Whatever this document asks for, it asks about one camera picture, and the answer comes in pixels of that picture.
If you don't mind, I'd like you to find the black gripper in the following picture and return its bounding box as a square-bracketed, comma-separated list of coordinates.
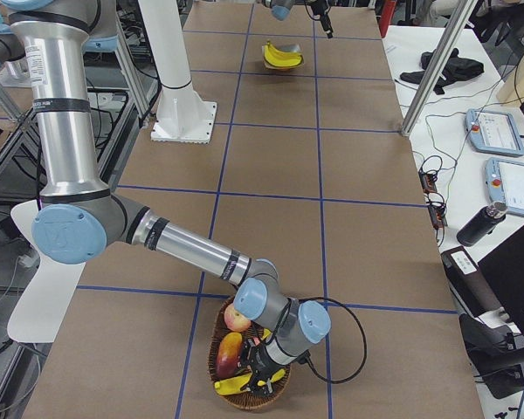
[239, 338, 279, 395]
[312, 0, 334, 38]

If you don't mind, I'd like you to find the yellow banana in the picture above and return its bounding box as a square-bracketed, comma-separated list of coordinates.
[264, 40, 304, 70]
[213, 368, 286, 395]

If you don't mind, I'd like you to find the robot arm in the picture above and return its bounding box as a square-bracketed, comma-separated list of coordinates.
[6, 1, 331, 395]
[258, 0, 334, 38]

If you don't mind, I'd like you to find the dark woven fruit basket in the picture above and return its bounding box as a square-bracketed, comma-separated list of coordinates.
[208, 297, 291, 410]

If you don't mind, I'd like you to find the grey square plate orange rim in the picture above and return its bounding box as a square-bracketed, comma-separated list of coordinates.
[260, 42, 307, 72]

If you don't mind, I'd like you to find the red mango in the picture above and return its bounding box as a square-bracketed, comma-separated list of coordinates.
[216, 332, 243, 380]

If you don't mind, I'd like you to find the upper pink apple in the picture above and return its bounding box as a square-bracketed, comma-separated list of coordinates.
[224, 303, 251, 333]

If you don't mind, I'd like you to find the black cloth bundle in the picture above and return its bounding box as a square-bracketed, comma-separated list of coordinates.
[399, 48, 484, 95]

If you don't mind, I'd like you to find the upper blue teach pendant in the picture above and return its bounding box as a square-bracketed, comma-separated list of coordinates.
[465, 108, 524, 157]

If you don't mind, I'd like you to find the blue teach pendant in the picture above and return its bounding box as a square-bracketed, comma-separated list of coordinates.
[485, 158, 524, 216]
[465, 108, 524, 157]

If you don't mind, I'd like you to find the lower blue teach pendant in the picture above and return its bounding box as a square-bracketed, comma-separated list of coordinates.
[485, 158, 524, 216]

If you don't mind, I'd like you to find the black water bottle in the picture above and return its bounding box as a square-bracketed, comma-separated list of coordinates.
[456, 201, 507, 247]

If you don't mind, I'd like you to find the black computer monitor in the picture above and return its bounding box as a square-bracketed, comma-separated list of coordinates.
[479, 225, 524, 334]

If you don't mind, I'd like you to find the aluminium frame post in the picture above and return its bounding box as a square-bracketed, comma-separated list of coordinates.
[400, 0, 477, 137]

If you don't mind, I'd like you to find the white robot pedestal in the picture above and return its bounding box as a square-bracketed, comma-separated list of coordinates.
[139, 0, 217, 143]

